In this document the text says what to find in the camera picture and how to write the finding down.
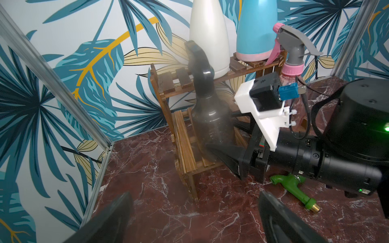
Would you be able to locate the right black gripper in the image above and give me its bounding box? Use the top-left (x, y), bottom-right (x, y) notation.
top-left (206, 125), bottom-right (270, 183)

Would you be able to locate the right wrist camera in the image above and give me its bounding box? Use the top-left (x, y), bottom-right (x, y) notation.
top-left (234, 72), bottom-right (299, 152)

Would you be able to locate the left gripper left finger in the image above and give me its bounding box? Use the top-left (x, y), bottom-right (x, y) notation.
top-left (66, 192), bottom-right (133, 243)

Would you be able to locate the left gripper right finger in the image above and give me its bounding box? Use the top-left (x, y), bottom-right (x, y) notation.
top-left (258, 191), bottom-right (328, 243)

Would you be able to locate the clear pink spray bottle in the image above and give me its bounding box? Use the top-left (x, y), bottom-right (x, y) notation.
top-left (265, 22), bottom-right (323, 128)

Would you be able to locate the wooden slatted step shelf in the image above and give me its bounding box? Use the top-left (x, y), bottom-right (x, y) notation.
top-left (151, 51), bottom-right (287, 201)

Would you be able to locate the blue spray bottle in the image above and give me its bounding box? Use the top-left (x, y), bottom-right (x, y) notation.
top-left (236, 0), bottom-right (278, 62)

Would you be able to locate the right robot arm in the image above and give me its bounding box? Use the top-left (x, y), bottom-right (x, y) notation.
top-left (207, 78), bottom-right (389, 216)

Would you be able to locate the white spray bottle pink top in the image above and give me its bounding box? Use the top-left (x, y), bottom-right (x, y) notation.
top-left (189, 0), bottom-right (230, 79)

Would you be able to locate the dark translucent spray bottle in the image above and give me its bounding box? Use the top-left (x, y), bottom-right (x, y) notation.
top-left (185, 40), bottom-right (236, 162)

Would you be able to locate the green hose nozzle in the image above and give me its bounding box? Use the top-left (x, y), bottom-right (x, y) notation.
top-left (269, 174), bottom-right (321, 213)

